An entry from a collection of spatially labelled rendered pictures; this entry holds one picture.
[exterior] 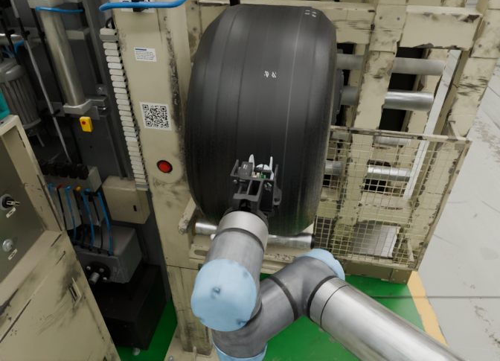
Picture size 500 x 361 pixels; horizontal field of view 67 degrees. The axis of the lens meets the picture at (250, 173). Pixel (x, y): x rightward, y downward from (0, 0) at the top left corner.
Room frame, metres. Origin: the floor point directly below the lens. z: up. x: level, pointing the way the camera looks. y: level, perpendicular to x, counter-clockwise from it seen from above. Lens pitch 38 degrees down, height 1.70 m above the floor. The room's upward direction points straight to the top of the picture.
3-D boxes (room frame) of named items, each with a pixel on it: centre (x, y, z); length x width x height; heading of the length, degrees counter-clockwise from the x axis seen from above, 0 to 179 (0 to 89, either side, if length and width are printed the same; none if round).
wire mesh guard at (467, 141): (1.17, -0.31, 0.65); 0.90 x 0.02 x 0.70; 80
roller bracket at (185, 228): (0.92, 0.15, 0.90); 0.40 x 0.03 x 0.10; 170
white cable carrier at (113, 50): (0.90, 0.32, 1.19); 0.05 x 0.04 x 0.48; 170
